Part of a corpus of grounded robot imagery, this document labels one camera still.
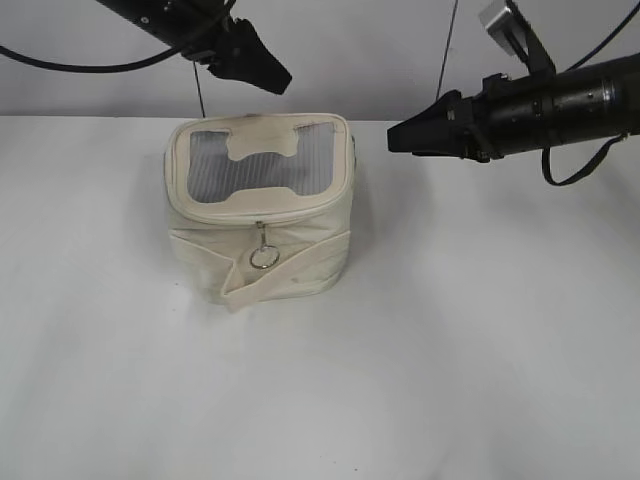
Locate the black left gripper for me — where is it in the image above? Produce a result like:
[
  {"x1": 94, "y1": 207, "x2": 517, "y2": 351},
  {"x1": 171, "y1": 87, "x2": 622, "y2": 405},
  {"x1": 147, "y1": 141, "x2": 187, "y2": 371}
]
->
[{"x1": 180, "y1": 17, "x2": 292, "y2": 94}]

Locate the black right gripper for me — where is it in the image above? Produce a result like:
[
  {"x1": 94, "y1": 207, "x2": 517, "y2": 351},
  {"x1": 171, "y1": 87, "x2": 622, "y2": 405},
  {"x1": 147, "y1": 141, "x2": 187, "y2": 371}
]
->
[{"x1": 387, "y1": 74, "x2": 545, "y2": 163}]

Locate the cream fabric zipper bag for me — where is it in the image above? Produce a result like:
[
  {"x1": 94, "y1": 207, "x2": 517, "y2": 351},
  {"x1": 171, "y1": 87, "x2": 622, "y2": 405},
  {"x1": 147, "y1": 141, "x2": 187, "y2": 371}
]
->
[{"x1": 164, "y1": 113, "x2": 356, "y2": 310}]

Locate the silver ring zipper pull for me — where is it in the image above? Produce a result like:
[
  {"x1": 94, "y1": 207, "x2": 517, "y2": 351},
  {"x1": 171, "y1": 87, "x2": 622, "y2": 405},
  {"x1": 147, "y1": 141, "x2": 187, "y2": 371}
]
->
[{"x1": 249, "y1": 221, "x2": 280, "y2": 270}]

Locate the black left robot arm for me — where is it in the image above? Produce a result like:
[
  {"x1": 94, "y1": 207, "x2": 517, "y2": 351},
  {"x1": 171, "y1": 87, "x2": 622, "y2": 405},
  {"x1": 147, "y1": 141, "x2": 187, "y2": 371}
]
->
[{"x1": 102, "y1": 0, "x2": 292, "y2": 95}]

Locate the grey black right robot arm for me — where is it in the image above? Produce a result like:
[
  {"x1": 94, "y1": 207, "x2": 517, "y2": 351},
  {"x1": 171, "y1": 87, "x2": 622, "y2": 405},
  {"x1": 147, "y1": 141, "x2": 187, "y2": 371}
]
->
[{"x1": 387, "y1": 55, "x2": 639, "y2": 163}]

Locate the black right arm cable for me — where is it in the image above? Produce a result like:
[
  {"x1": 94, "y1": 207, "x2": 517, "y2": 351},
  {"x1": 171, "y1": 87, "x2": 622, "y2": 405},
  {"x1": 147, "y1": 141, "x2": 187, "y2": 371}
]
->
[{"x1": 540, "y1": 129, "x2": 632, "y2": 187}]

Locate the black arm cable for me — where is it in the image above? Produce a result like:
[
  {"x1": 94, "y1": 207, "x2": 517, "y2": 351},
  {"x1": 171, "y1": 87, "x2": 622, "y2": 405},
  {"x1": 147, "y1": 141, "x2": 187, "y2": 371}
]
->
[
  {"x1": 0, "y1": 43, "x2": 181, "y2": 71},
  {"x1": 540, "y1": 129, "x2": 632, "y2": 187}
]

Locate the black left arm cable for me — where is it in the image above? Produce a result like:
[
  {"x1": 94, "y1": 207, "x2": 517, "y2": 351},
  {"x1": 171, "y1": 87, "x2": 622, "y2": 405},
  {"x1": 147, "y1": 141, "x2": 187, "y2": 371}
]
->
[{"x1": 0, "y1": 43, "x2": 181, "y2": 71}]

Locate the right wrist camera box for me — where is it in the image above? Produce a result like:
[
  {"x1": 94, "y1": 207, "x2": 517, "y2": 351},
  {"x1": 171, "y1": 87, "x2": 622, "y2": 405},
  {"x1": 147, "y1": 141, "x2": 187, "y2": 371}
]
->
[{"x1": 478, "y1": 0, "x2": 556, "y2": 77}]

